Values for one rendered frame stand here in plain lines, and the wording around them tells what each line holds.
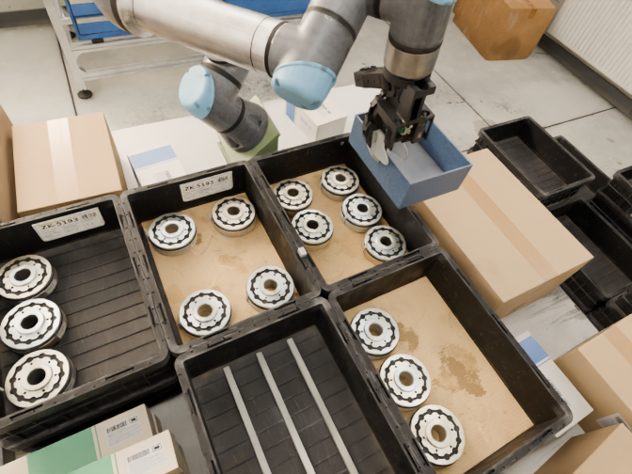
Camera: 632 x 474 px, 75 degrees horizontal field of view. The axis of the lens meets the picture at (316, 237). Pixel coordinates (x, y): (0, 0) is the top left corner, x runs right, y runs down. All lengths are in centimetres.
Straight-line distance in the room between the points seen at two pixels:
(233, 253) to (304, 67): 54
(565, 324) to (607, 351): 22
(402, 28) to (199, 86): 64
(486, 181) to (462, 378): 53
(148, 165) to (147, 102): 156
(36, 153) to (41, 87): 181
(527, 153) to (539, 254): 104
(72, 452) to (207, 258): 43
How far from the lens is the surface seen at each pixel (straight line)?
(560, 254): 114
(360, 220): 102
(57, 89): 299
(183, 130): 146
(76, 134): 126
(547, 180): 202
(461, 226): 105
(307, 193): 105
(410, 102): 64
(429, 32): 60
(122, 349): 91
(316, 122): 136
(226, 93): 114
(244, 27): 61
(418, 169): 88
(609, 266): 204
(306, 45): 56
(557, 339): 127
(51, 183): 115
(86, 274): 101
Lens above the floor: 164
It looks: 54 degrees down
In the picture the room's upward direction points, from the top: 12 degrees clockwise
